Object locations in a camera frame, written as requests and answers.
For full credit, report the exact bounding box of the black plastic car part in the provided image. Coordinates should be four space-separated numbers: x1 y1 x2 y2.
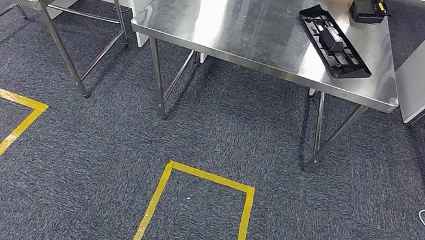
292 2 379 83

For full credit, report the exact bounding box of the stainless steel workbench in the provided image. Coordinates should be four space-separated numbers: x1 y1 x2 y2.
116 0 411 182

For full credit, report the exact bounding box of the yellow floor tape square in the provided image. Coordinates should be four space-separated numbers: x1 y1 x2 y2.
126 156 258 240

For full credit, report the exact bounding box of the black remote controller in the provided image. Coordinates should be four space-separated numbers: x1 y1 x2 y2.
348 0 393 26

